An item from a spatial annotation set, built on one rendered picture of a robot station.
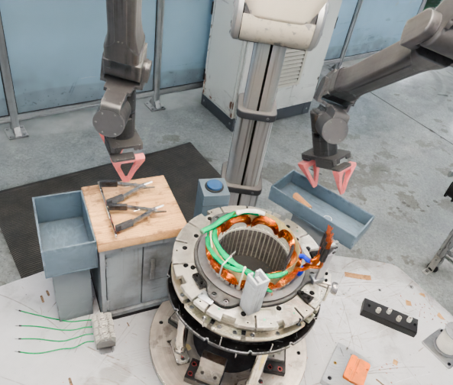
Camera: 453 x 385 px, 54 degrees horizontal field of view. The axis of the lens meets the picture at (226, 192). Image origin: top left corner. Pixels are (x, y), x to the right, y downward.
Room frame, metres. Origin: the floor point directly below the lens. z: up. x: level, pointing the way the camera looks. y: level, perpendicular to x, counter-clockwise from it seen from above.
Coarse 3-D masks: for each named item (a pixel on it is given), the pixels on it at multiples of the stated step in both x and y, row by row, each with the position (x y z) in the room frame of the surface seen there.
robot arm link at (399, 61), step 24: (408, 24) 0.70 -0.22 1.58; (432, 24) 0.65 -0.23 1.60; (384, 48) 0.80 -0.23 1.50; (408, 48) 0.71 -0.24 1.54; (336, 72) 0.93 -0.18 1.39; (360, 72) 0.84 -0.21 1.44; (384, 72) 0.76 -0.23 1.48; (408, 72) 0.73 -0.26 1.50; (336, 96) 0.91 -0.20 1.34; (360, 96) 0.88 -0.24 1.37
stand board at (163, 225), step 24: (96, 192) 0.76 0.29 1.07; (120, 192) 0.78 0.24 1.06; (144, 192) 0.79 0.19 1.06; (168, 192) 0.81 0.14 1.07; (96, 216) 0.69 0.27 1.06; (120, 216) 0.70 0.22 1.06; (168, 216) 0.73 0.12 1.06; (96, 240) 0.62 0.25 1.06; (120, 240) 0.63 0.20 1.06; (144, 240) 0.66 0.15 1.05
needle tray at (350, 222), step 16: (288, 176) 0.98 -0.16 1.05; (304, 176) 0.98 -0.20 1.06; (272, 192) 0.91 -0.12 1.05; (288, 192) 0.95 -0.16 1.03; (304, 192) 0.96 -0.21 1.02; (320, 192) 0.95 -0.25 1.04; (288, 208) 0.88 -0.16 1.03; (304, 208) 0.86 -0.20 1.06; (320, 208) 0.91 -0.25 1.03; (336, 208) 0.92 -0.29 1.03; (352, 208) 0.90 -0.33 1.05; (304, 224) 0.86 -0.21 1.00; (320, 224) 0.83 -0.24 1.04; (336, 224) 0.81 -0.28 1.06; (352, 224) 0.87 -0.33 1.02; (368, 224) 0.84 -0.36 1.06; (320, 240) 0.83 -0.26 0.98; (336, 240) 0.80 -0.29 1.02; (352, 240) 0.78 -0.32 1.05
